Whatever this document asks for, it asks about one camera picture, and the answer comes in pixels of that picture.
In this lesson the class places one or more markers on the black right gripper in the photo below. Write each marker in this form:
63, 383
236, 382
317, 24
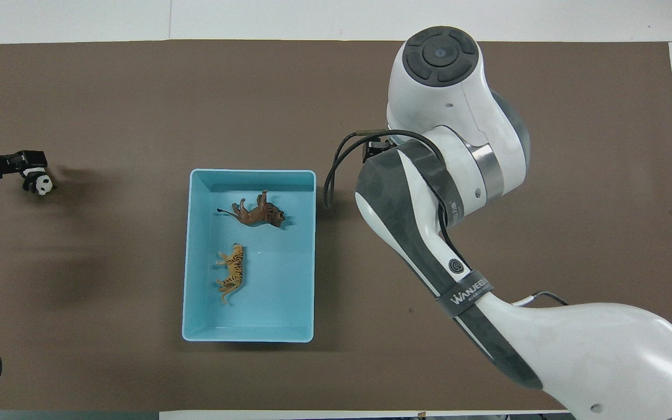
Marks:
377, 149

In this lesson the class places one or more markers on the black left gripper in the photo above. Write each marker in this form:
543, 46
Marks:
3, 165

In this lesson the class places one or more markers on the black and white panda toy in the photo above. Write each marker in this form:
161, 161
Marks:
43, 185

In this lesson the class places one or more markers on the brown lion toy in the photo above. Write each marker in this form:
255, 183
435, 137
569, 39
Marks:
257, 214

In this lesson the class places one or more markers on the orange striped tiger toy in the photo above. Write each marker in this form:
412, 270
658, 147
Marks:
234, 271

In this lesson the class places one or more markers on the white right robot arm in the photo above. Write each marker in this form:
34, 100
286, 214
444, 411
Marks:
441, 105

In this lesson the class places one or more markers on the light blue storage box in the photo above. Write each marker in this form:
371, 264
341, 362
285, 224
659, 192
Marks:
277, 280

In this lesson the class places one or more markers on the brown table mat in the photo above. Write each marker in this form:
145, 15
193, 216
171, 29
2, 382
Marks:
137, 87

